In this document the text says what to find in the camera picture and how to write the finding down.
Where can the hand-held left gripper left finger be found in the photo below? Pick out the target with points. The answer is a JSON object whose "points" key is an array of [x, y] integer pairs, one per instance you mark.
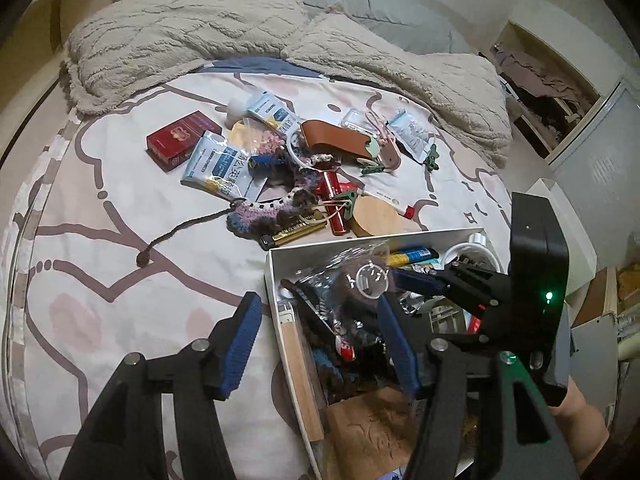
{"points": [[240, 345]]}

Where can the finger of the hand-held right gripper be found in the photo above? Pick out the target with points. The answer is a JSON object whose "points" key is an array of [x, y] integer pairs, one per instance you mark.
{"points": [[475, 282], [492, 327]]}

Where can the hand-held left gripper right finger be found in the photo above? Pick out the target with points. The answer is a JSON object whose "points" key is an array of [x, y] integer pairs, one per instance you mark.
{"points": [[395, 345]]}

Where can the clear plastic bag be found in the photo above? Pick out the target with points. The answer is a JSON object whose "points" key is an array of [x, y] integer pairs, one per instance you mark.
{"points": [[360, 275]]}

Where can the white container box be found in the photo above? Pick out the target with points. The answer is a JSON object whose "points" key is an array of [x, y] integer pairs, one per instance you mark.
{"points": [[320, 247]]}

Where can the person's right forearm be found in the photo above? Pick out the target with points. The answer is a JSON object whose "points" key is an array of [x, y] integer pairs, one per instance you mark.
{"points": [[580, 420]]}

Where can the white round tub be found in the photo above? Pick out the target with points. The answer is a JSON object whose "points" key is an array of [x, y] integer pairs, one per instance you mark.
{"points": [[467, 247]]}

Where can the long wooden board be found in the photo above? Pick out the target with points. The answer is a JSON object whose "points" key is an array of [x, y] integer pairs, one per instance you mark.
{"points": [[300, 370]]}

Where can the blue yellow lighter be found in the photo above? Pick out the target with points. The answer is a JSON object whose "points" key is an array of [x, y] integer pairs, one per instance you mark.
{"points": [[412, 256]]}

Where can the carved wooden piece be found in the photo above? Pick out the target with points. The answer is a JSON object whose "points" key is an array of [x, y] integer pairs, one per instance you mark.
{"points": [[370, 425]]}

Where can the round wooden coaster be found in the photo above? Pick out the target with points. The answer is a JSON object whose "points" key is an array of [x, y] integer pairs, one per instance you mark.
{"points": [[382, 217]]}

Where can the gold black lighter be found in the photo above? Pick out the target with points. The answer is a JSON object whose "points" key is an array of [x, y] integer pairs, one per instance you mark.
{"points": [[292, 232]]}

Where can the white sliding door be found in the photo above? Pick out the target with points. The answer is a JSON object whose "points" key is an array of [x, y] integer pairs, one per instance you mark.
{"points": [[600, 150]]}

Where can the small green clip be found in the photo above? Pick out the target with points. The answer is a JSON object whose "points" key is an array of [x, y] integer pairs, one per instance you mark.
{"points": [[430, 157], [372, 167]]}

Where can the red lighter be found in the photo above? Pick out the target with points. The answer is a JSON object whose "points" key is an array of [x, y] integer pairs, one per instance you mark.
{"points": [[335, 195]]}

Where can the small white sachet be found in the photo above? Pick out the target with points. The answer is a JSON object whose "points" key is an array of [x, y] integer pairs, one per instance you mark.
{"points": [[410, 132]]}

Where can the closet shelf with clothes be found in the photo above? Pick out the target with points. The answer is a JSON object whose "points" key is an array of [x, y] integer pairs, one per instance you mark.
{"points": [[550, 85]]}

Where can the blue white tissue packet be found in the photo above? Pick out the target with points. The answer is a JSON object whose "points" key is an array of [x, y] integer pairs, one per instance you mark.
{"points": [[215, 167]]}

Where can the brown leather case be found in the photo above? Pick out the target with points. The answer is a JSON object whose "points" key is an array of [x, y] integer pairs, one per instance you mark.
{"points": [[340, 142]]}

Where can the clear plastic pouch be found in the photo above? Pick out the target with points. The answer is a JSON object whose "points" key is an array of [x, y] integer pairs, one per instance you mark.
{"points": [[357, 120]]}

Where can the pink crochet piece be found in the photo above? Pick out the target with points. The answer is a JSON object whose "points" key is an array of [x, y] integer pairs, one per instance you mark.
{"points": [[265, 140]]}

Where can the red cigarette box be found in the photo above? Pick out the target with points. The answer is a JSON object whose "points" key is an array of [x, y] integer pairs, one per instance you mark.
{"points": [[182, 137]]}

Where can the small white bottle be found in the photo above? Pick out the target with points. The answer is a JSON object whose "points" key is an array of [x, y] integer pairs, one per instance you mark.
{"points": [[235, 110]]}

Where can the dark blue cloth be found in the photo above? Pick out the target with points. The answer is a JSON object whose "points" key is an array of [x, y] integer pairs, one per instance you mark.
{"points": [[260, 65]]}

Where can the grey pillow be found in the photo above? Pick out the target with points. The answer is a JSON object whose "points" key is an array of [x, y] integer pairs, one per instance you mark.
{"points": [[380, 10]]}

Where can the beige fluffy blanket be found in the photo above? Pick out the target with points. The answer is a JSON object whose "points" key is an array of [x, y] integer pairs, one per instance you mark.
{"points": [[200, 25]]}

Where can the wooden bedside shelf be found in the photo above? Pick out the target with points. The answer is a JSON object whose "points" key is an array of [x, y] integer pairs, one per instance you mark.
{"points": [[50, 0]]}

